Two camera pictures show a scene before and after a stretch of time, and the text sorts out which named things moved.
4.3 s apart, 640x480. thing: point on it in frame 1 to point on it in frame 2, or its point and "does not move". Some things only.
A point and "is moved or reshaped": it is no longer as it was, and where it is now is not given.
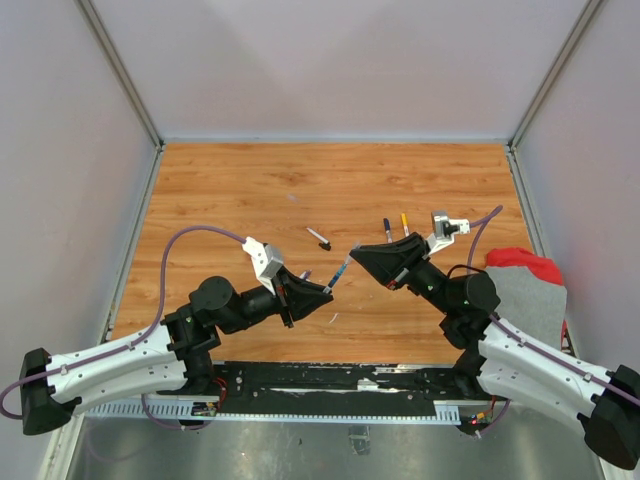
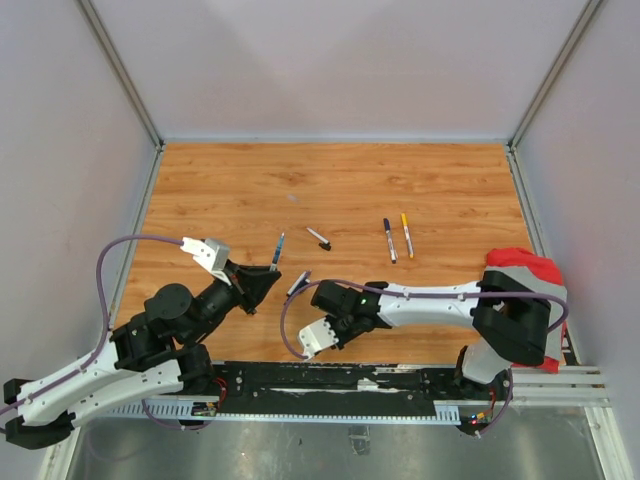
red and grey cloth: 533,298 does not move
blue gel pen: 328,288 is moved or reshaped
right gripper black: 384,261 to 343,340
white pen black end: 322,238 does not move
